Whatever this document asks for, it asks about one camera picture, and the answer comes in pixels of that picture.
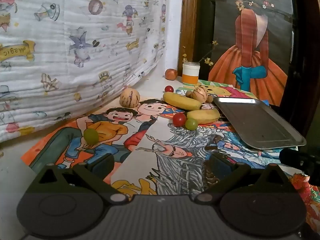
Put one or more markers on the wall poster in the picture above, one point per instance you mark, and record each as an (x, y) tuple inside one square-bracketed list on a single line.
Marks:
[(250, 30)]

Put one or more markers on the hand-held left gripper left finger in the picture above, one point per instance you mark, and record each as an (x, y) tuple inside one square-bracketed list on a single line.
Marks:
[(100, 166)]

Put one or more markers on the dark wooden frame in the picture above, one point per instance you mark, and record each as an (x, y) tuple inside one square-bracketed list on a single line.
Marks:
[(305, 55)]

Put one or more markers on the metal tray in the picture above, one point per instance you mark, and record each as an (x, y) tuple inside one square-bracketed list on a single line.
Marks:
[(257, 125)]

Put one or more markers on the yellow flower twig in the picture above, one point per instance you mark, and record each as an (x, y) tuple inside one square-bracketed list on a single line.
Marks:
[(208, 61)]

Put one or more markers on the cartoon boys drawing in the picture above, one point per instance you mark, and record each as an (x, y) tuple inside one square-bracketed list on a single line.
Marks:
[(107, 127)]

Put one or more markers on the red cherry tomato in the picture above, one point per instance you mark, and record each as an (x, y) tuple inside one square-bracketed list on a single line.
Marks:
[(169, 89), (179, 119)]

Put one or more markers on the white and orange jar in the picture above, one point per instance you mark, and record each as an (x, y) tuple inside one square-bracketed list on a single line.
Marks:
[(190, 73)]

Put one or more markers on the striped pepino melon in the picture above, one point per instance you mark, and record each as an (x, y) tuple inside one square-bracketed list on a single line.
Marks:
[(129, 97), (199, 94)]

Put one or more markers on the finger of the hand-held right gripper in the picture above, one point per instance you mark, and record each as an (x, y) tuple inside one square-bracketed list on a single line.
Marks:
[(297, 160)]

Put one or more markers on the banana with sticker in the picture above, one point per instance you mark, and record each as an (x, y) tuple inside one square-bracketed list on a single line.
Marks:
[(181, 101)]

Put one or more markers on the spotted banana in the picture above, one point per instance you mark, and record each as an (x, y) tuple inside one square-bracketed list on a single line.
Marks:
[(205, 116)]

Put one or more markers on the printed blanket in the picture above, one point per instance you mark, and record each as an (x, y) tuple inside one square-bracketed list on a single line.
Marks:
[(75, 30)]

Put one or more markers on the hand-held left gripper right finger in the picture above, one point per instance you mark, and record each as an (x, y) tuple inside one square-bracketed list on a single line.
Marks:
[(220, 166)]

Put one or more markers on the brown longan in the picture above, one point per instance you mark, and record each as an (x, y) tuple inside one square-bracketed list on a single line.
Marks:
[(209, 99), (188, 94)]

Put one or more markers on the red-brown round fruit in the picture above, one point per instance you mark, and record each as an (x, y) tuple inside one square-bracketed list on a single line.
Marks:
[(171, 74)]

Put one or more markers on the green grape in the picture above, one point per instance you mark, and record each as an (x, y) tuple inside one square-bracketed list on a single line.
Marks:
[(90, 136), (191, 124)]

